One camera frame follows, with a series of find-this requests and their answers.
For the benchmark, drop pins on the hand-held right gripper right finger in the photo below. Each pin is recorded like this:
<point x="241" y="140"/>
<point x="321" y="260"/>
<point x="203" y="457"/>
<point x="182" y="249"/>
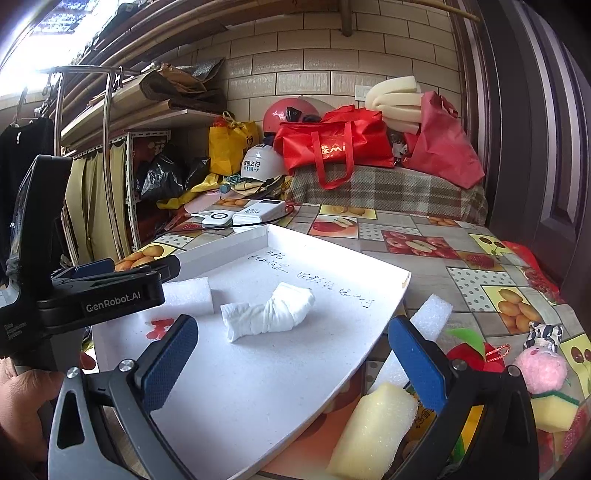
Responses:
<point x="415" y="364"/>

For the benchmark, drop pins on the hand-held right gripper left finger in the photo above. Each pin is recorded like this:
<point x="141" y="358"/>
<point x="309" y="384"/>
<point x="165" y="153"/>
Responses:
<point x="171" y="360"/>

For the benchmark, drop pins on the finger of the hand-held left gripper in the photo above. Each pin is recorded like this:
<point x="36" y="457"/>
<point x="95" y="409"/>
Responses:
<point x="152" y="267"/>
<point x="94" y="269"/>

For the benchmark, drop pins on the white foam block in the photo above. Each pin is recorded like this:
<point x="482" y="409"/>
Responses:
<point x="187" y="297"/>

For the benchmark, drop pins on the white foam strip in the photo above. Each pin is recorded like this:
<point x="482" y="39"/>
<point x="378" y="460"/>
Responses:
<point x="431" y="314"/>

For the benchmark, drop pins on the red plush apple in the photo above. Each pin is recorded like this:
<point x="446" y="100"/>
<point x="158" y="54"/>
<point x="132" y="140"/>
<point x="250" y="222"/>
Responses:
<point x="471" y="355"/>

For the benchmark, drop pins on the yellow sponge block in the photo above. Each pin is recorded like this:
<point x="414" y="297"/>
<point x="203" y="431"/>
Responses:
<point x="374" y="429"/>

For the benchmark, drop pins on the white foam tray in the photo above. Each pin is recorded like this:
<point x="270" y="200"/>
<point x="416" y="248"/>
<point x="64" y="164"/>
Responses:
<point x="277" y="378"/>

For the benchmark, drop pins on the white cloth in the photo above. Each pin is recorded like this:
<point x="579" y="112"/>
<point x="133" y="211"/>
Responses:
<point x="277" y="314"/>

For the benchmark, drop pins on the pink plush ball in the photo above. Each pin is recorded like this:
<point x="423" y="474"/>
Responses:
<point x="542" y="369"/>

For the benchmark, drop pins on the cow-print fabric pouch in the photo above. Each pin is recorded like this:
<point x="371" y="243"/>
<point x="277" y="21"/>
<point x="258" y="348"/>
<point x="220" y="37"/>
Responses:
<point x="545" y="334"/>

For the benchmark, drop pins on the person's left hand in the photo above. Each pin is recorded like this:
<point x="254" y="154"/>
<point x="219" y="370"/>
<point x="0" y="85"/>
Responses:
<point x="21" y="406"/>

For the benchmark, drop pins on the olive yellow curtain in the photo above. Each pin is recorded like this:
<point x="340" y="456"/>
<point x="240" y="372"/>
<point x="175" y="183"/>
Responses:
<point x="99" y="198"/>

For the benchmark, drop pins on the white round-dial device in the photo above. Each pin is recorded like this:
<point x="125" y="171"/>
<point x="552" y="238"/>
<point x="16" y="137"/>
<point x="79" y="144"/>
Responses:
<point x="214" y="218"/>

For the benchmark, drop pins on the fruit print tablecloth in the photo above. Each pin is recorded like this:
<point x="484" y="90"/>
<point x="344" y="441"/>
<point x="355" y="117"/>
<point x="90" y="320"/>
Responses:
<point x="429" y="277"/>

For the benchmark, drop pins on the black plastic bag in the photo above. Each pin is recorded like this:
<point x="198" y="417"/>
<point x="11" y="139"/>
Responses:
<point x="161" y="177"/>

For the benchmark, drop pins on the white power bank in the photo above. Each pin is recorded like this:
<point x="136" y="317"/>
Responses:
<point x="258" y="212"/>

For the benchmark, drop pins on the black hanging garment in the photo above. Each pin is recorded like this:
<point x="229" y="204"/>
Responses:
<point x="23" y="152"/>

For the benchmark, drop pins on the yellow shopping bag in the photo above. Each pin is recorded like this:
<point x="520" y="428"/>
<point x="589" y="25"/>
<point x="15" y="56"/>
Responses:
<point x="226" y="147"/>

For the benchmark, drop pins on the yellow green scouring sponge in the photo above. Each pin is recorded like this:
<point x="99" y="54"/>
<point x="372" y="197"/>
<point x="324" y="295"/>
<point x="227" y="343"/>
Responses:
<point x="554" y="410"/>

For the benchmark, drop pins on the red printed plastic bag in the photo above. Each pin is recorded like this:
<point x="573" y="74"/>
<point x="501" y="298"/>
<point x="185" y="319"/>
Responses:
<point x="535" y="272"/>

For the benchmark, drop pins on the metal clothes rack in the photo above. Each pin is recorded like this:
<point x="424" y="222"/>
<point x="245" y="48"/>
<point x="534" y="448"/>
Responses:
<point x="108" y="115"/>

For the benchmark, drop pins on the white helmet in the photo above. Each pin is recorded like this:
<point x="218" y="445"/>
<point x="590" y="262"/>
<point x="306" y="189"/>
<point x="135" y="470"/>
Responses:
<point x="263" y="159"/>

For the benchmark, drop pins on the plaid blanket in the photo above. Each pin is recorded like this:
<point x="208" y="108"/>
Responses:
<point x="397" y="191"/>

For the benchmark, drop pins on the brown paper bags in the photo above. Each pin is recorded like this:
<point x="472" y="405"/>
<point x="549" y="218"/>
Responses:
<point x="184" y="83"/>

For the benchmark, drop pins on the red helmet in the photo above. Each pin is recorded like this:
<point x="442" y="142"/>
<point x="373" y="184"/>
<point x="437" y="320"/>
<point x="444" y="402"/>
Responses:
<point x="279" y="115"/>

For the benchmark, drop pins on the red tote bag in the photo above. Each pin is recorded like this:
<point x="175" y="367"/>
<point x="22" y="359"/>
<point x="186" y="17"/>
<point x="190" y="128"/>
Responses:
<point x="332" y="143"/>

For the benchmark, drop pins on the red nonwoven bag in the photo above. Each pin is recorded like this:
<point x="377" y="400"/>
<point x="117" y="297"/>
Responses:
<point x="443" y="143"/>

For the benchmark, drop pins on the brown door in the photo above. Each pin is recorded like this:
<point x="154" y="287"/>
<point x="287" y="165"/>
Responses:
<point x="531" y="138"/>

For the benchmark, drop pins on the cream foam roll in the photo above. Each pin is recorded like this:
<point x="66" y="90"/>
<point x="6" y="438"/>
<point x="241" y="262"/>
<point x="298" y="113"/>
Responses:
<point x="397" y="99"/>

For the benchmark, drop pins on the wooden wall shelf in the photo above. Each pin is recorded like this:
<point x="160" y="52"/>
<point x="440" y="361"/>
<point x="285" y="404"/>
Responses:
<point x="138" y="115"/>

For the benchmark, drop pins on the white wall switch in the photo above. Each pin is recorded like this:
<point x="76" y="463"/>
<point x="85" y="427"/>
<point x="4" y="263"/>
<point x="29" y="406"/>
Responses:
<point x="360" y="92"/>

